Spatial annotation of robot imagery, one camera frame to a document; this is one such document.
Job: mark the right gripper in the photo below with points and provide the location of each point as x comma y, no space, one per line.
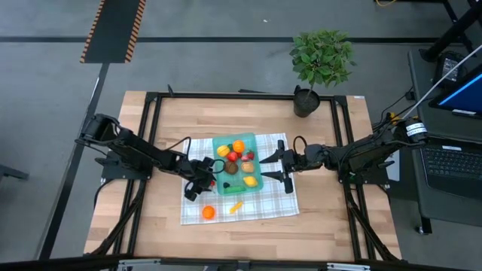
297,160

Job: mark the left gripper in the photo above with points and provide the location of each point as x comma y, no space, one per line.
196,171

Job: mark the red toy cherry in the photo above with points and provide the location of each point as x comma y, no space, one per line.
213,183

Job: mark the brown toy kiwi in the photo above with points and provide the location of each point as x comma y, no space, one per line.
231,168

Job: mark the red toy strawberry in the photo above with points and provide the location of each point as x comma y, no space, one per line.
251,154

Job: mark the yellow toy lemon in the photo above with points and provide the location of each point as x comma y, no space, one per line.
251,181

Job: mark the yellow toy bell pepper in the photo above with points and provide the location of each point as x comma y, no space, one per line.
223,150

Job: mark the red toy apple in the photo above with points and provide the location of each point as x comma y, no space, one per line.
232,156

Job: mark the orange toy with green leaf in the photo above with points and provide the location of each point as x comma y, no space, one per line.
238,146

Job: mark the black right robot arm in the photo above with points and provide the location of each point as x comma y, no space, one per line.
361,150

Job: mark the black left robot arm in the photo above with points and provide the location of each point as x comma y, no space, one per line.
143,150

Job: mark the teal translucent plastic container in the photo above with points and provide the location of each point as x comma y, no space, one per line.
260,177

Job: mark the round orange toy fruit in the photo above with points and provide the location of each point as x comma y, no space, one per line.
208,212

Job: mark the white checked cloth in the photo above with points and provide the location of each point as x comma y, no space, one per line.
278,203

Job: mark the yellow toy banana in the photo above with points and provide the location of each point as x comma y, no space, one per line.
236,207

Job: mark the potted green plant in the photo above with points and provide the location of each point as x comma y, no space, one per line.
320,56

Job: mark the yellow plug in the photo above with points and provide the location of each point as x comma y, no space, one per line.
393,119

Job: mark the black bar with silver brackets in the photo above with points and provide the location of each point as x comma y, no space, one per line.
56,263

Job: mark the black laptop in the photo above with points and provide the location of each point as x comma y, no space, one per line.
452,165

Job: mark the black mat with orange stripes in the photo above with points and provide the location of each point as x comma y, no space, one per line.
113,30

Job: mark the white rod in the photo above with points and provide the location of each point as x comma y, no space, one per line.
442,82

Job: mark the grey furniture leg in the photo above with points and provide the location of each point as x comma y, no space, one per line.
11,172

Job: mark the black power adapter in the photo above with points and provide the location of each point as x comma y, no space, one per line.
448,67

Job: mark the monitor with blue screen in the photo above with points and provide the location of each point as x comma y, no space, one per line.
467,94

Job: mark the black stand legs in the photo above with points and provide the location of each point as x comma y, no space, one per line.
452,32

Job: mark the black metal table frame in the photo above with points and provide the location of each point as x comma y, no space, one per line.
244,96

